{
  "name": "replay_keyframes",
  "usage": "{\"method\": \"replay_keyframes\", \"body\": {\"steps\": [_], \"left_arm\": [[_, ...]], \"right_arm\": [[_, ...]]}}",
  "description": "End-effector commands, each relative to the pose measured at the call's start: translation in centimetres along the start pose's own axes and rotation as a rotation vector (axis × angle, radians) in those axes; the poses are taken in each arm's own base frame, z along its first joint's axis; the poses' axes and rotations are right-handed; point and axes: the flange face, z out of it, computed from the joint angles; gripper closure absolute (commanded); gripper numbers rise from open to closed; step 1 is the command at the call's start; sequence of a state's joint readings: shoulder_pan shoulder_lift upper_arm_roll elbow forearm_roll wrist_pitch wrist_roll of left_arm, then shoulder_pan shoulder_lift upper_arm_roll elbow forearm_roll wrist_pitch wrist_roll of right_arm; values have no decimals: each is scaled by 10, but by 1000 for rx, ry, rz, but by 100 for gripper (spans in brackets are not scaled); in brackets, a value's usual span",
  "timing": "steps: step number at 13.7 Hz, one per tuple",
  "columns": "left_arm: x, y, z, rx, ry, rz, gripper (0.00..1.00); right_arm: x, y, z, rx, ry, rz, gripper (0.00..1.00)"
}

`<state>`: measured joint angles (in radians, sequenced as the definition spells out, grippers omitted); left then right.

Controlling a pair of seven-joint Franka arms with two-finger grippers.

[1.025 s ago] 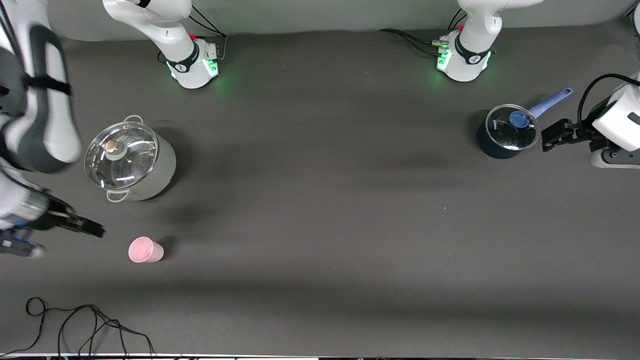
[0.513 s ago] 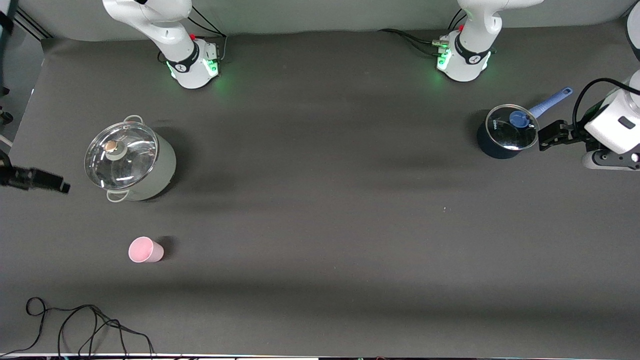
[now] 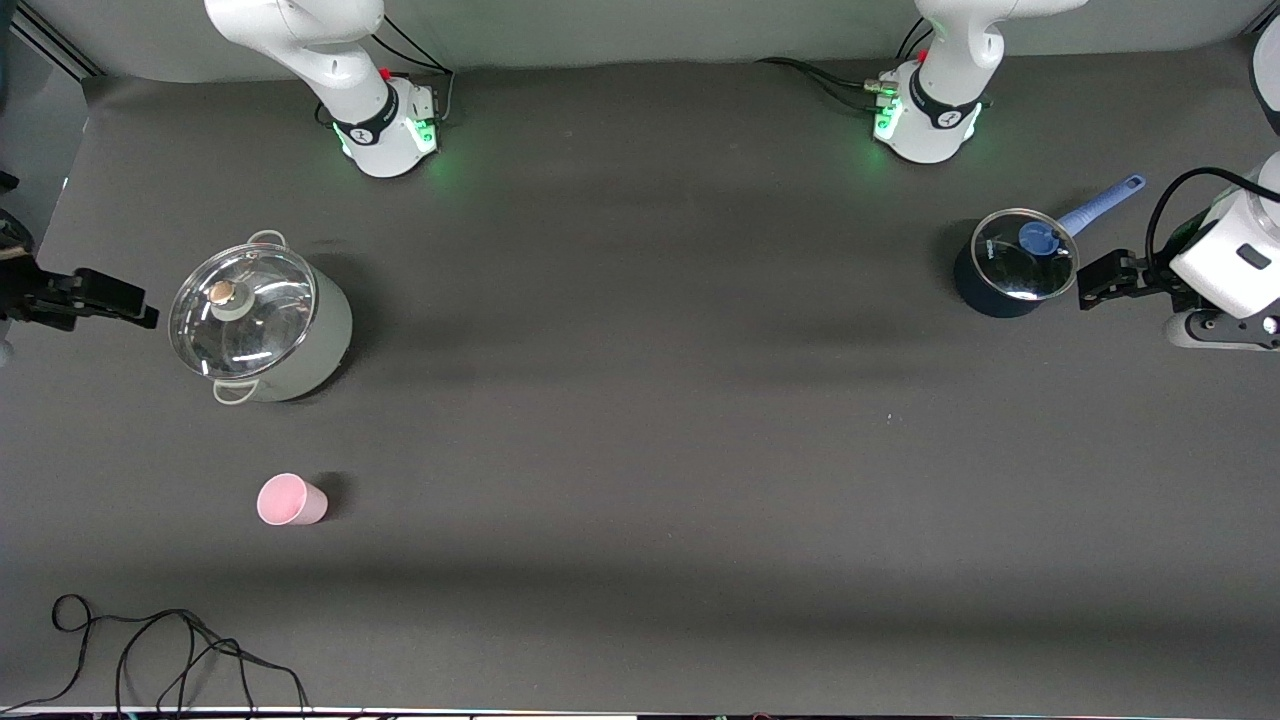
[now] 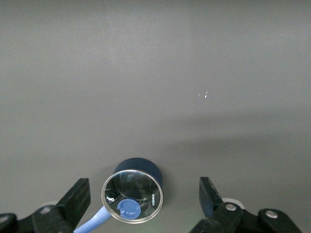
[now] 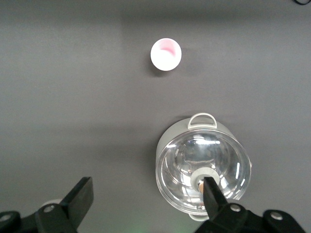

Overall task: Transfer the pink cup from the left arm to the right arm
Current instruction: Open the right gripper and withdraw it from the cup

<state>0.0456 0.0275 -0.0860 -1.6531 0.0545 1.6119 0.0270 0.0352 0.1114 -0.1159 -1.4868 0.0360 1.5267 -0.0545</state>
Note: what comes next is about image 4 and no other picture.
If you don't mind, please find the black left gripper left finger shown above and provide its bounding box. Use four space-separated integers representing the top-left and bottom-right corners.
0 178 91 233

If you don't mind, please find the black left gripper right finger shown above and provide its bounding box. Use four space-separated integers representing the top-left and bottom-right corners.
189 176 303 233

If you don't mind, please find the glass lid with blue knob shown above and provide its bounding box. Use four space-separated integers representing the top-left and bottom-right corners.
101 169 164 224

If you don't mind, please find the dark blue saucepan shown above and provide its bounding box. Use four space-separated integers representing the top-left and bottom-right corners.
72 157 164 233

